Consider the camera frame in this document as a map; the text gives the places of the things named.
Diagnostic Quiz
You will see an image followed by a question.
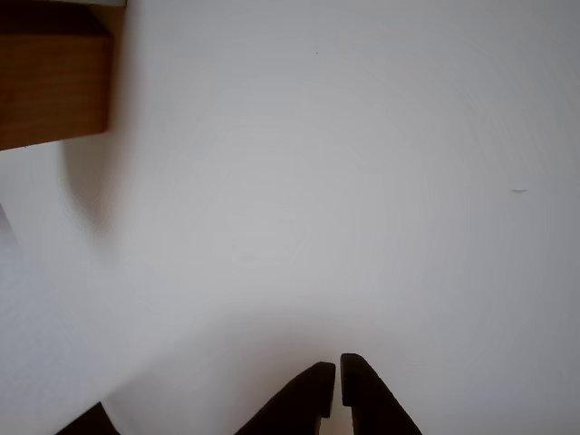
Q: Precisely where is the wooden cube with red top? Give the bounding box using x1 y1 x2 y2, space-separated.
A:
0 0 129 150

